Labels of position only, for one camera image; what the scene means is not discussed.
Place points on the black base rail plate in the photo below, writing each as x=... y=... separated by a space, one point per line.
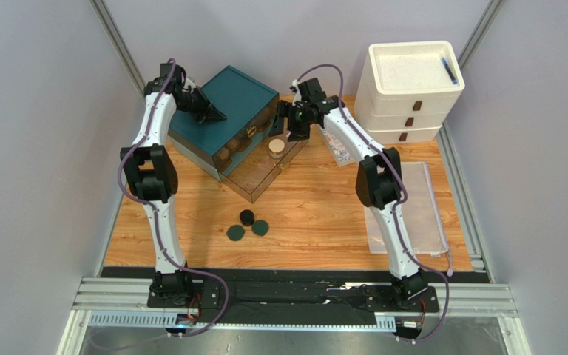
x=284 y=297

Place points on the floral patterned booklet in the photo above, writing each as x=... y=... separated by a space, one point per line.
x=339 y=153

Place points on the black round jar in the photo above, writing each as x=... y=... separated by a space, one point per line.
x=247 y=217

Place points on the white mesh pouch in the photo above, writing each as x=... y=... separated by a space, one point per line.
x=421 y=213

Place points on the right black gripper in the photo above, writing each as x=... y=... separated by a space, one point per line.
x=296 y=118

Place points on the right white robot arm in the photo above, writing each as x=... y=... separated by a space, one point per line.
x=379 y=184

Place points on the blue pen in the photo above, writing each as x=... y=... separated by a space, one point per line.
x=449 y=71

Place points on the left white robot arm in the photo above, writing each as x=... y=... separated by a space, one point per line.
x=146 y=174

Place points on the white three-drawer cabinet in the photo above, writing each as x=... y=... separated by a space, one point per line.
x=404 y=92

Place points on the gold lid powder jar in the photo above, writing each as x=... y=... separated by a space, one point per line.
x=276 y=148

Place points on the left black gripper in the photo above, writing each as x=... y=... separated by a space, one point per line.
x=209 y=113

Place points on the green compact disc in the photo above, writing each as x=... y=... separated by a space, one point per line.
x=235 y=232
x=260 y=228

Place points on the clear acrylic drawer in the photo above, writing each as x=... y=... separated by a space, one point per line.
x=257 y=171

